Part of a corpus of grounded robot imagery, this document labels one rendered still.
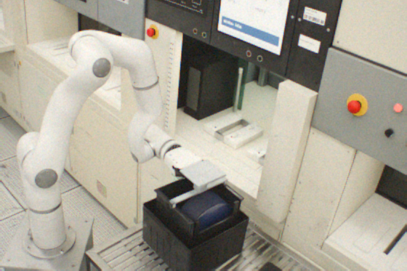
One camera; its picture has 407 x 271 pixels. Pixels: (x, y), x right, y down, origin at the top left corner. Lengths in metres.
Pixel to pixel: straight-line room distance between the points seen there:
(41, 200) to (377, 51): 1.15
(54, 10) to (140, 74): 1.92
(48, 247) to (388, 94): 1.24
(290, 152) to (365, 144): 0.27
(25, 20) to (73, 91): 1.88
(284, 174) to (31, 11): 2.19
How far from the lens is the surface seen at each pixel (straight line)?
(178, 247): 1.48
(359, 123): 1.37
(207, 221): 1.49
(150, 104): 1.46
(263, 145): 2.03
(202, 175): 1.43
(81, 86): 1.30
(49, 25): 3.26
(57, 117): 1.36
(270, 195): 1.63
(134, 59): 1.37
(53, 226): 1.59
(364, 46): 1.32
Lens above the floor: 1.98
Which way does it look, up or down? 30 degrees down
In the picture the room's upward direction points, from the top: 7 degrees clockwise
